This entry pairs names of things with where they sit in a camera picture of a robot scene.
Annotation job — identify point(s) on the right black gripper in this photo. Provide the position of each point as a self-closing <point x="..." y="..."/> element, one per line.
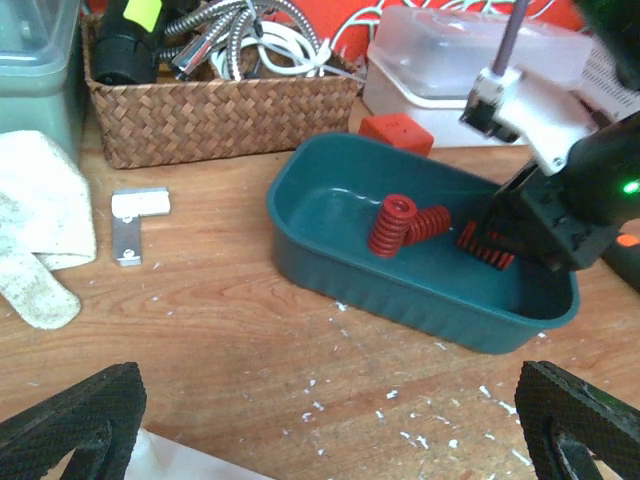
<point x="527" y="217"/>

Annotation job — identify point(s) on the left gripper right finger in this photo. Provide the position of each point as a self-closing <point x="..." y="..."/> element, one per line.
<point x="569" y="425"/>

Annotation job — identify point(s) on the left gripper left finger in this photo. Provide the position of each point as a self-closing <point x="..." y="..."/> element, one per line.
<point x="95" y="420"/>

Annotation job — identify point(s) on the red spring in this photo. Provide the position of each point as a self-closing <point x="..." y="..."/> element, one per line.
<point x="481" y="250"/>
<point x="428" y="223"/>
<point x="395" y="215"/>

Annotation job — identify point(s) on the white peg base plate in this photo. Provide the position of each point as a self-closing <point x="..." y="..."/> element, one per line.
<point x="156" y="457"/>

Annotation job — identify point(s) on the beige work glove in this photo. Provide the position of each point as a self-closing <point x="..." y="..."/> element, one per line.
<point x="46" y="225"/>

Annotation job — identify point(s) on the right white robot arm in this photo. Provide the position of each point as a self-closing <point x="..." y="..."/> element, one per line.
<point x="601" y="178"/>

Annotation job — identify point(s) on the red cube block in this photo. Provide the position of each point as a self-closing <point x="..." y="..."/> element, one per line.
<point x="398" y="130"/>

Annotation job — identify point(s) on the teal plastic tray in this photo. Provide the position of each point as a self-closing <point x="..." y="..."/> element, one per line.
<point x="323" y="204"/>

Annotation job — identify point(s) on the woven wicker basket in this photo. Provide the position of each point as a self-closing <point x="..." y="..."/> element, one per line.
<point x="178" y="122"/>

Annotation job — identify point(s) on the grey plastic storage box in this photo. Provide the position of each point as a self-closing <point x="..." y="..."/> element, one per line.
<point x="42" y="76"/>

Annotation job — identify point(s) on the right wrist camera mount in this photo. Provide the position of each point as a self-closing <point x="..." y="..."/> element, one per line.
<point x="522" y="104"/>

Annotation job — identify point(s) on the white plastic handled case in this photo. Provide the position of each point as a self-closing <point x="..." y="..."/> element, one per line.
<point x="423" y="63"/>

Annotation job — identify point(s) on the small white metal bracket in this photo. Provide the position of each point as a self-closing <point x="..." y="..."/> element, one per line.
<point x="128" y="207"/>

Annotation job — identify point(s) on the green black cordless drill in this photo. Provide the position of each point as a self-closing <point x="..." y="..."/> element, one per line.
<point x="130" y="35"/>

